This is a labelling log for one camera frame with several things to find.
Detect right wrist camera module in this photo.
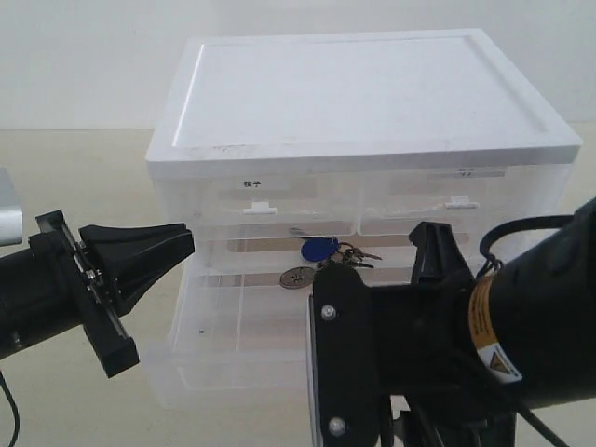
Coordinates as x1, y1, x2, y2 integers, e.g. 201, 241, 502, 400
306, 263, 381, 446

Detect white plastic drawer cabinet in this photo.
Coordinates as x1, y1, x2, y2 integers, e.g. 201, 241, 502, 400
144, 27, 583, 280

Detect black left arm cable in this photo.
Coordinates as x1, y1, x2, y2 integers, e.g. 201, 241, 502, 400
0, 370, 22, 447

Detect bronze round coin token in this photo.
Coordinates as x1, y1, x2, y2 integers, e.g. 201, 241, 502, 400
279, 266, 316, 290

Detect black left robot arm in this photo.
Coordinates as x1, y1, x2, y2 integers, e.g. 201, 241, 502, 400
1, 210, 195, 377

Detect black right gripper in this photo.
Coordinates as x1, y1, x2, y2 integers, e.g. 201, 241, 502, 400
371, 222, 516, 446

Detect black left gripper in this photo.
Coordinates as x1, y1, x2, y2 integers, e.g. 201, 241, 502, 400
35, 210, 195, 378

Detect keys with blue tag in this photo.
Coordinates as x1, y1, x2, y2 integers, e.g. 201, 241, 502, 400
300, 237, 383, 268

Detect clear wide drawer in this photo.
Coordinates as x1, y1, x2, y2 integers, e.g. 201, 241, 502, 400
146, 235, 420, 411

